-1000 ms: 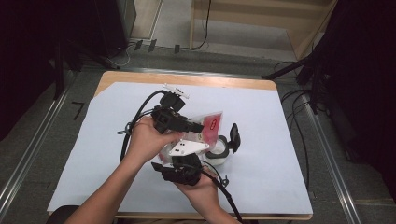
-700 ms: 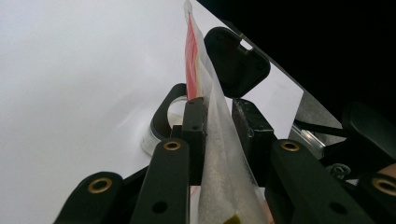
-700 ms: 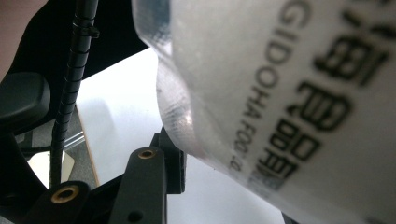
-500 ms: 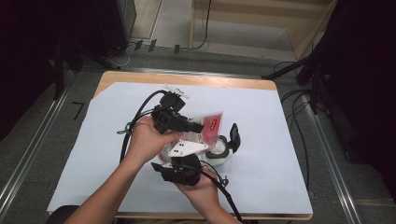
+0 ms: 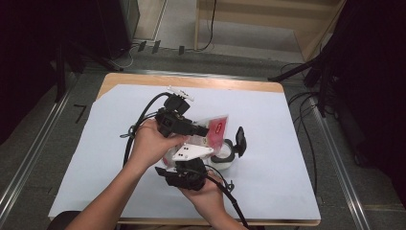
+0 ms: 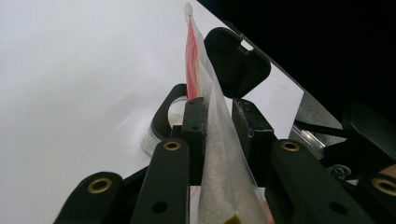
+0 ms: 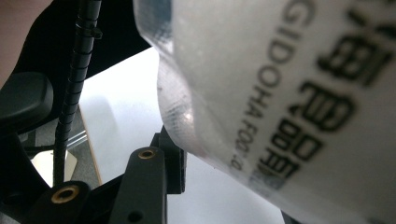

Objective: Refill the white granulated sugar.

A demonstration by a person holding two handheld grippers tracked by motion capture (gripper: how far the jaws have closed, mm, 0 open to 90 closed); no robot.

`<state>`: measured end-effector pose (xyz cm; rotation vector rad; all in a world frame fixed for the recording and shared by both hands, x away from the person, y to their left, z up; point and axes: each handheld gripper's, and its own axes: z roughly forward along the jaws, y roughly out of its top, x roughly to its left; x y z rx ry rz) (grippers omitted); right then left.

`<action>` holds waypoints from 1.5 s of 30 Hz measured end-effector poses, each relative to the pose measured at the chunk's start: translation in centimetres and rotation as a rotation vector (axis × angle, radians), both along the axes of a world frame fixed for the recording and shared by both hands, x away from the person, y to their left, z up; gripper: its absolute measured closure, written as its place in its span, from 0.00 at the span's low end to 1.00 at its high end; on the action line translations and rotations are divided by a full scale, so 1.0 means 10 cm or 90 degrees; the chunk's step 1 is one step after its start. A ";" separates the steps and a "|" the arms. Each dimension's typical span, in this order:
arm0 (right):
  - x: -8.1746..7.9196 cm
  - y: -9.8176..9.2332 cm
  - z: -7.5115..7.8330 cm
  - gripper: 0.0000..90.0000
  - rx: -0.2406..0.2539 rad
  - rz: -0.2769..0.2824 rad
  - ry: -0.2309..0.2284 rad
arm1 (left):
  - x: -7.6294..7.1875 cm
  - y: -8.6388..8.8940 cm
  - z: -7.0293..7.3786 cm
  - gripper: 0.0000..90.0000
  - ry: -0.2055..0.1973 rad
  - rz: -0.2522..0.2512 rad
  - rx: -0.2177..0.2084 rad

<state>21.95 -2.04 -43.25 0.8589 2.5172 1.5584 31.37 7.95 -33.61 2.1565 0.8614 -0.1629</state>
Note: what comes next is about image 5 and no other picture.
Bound person's left hand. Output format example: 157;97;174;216
128;119;190;171

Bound black stool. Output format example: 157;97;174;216
47;210;82;230

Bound wooden frame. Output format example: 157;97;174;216
193;0;348;62

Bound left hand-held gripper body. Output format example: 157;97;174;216
155;85;194;139

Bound black tripod stand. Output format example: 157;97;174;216
267;52;334;118

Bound black curtain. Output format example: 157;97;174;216
319;0;406;209
0;0;142;143

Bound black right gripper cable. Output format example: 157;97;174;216
204;164;252;230

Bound black floor cables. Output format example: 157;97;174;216
281;61;320;196

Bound white floor cable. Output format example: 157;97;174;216
109;44;138;70

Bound person's right hand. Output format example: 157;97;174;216
178;172;227;221

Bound black hanging cable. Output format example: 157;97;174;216
195;0;218;52

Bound metal floor rail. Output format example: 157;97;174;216
314;104;372;230
0;71;80;221

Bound white bag with red label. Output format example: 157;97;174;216
162;114;229;169

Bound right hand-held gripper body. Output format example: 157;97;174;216
155;143;214;192

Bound glass jar with black lid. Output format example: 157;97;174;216
210;126;247;171

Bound white table sheet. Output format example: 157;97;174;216
48;83;322;222

